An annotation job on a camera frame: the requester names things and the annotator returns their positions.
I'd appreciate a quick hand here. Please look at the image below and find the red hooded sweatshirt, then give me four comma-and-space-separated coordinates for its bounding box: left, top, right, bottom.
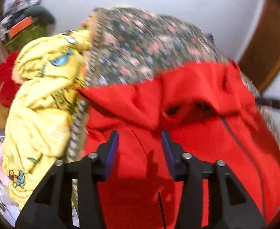
80, 61, 280, 228

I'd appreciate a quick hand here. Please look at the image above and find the brown wooden door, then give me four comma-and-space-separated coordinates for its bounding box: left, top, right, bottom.
239, 0, 280, 92

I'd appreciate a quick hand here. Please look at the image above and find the dark blue item beside bed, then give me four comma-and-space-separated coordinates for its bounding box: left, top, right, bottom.
205, 33, 215, 44

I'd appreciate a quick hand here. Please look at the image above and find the red plush item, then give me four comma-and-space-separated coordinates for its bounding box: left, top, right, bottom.
0, 51, 21, 108

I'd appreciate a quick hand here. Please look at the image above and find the yellow cartoon print garment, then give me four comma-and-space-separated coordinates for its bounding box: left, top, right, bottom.
2, 28, 91, 208

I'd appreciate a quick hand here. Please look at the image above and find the floral bedspread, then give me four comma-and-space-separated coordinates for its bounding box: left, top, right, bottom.
65, 6, 280, 162

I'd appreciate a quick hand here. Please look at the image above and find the orange box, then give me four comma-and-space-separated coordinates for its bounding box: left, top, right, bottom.
8, 17, 33, 38

